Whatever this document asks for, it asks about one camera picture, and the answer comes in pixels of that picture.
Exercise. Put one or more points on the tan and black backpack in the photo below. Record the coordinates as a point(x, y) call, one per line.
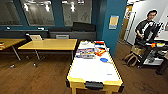
point(133, 56)

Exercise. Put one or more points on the brown wooden door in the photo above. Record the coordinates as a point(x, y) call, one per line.
point(126, 21)

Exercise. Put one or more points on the small beige box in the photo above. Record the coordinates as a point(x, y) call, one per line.
point(36, 37)

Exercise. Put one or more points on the large wall window panel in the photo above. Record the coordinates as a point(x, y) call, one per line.
point(38, 13)
point(9, 12)
point(76, 11)

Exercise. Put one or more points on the person in dark clothes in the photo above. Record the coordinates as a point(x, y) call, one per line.
point(145, 28)

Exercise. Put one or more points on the yellow air hockey table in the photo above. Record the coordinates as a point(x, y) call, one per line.
point(93, 71)

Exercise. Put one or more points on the black wheeled cart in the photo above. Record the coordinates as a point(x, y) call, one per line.
point(155, 50)

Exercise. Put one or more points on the dark grey sofa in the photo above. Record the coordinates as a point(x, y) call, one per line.
point(76, 31)

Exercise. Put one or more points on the red flat item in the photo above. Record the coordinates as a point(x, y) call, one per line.
point(99, 42)

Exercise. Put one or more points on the orange plastic item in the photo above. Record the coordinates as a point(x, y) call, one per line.
point(100, 51)

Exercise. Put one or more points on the white wall outlet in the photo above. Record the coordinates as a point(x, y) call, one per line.
point(40, 28)

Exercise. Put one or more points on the pale round item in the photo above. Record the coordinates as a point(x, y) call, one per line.
point(84, 43)

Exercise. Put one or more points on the beige wall sign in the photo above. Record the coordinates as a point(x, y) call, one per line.
point(113, 22)

